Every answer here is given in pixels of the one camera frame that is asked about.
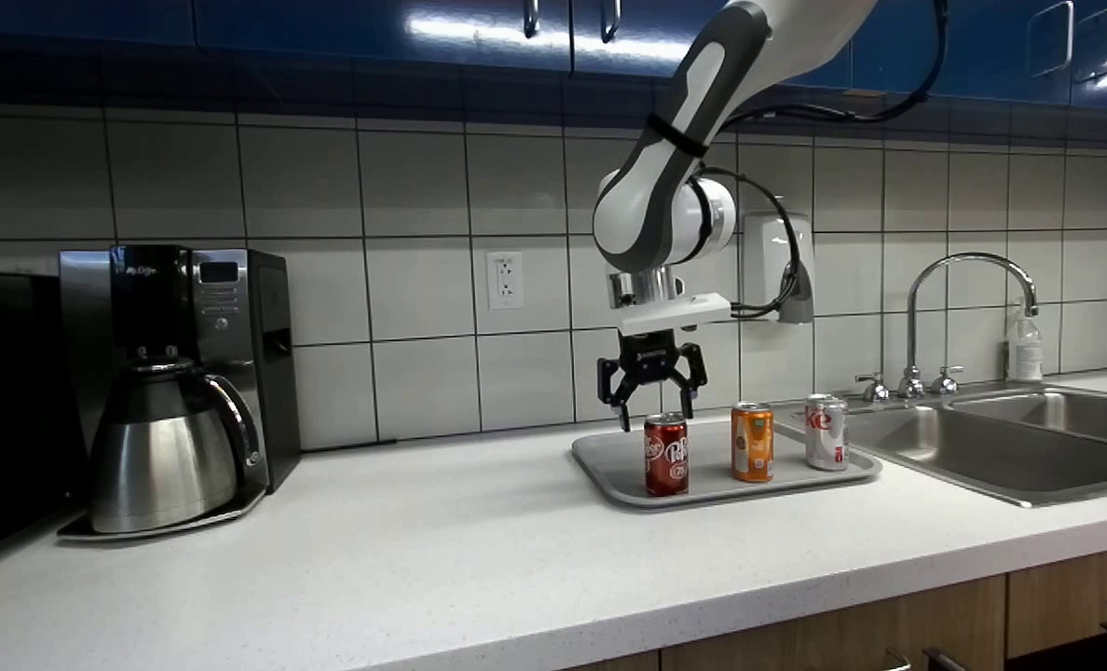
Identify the black coffee maker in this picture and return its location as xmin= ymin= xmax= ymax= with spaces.
xmin=56 ymin=244 xmax=304 ymax=549

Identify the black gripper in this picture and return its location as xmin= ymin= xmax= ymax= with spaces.
xmin=593 ymin=326 xmax=711 ymax=431

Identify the white wall soap dispenser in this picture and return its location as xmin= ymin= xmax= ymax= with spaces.
xmin=735 ymin=216 xmax=822 ymax=329

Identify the steel coffee carafe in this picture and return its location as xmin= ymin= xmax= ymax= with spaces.
xmin=86 ymin=359 xmax=268 ymax=539

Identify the white wall outlet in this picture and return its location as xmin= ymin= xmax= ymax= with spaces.
xmin=484 ymin=249 xmax=531 ymax=312

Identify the clear pump soap bottle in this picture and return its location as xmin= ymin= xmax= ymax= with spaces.
xmin=1004 ymin=311 xmax=1047 ymax=389

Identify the grey plastic tray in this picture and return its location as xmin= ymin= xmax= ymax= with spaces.
xmin=570 ymin=410 xmax=888 ymax=515

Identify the orange soda can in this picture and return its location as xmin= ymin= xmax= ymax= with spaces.
xmin=729 ymin=398 xmax=781 ymax=485

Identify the blue upper cabinet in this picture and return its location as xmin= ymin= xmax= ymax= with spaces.
xmin=0 ymin=0 xmax=1107 ymax=119

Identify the stainless steel sink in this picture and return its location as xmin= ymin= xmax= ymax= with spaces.
xmin=825 ymin=384 xmax=1107 ymax=511

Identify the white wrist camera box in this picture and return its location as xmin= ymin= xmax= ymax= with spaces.
xmin=612 ymin=292 xmax=740 ymax=339

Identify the silver can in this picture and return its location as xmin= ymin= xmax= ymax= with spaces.
xmin=801 ymin=392 xmax=853 ymax=476

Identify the black microwave oven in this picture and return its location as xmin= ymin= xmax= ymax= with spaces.
xmin=0 ymin=269 xmax=84 ymax=562

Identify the chrome gooseneck faucet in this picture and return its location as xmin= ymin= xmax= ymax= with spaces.
xmin=904 ymin=249 xmax=1044 ymax=404

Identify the red soda can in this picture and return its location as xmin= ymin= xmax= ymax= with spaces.
xmin=642 ymin=410 xmax=694 ymax=501

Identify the wooden lower cabinet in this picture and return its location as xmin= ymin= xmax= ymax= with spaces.
xmin=566 ymin=539 xmax=1107 ymax=671

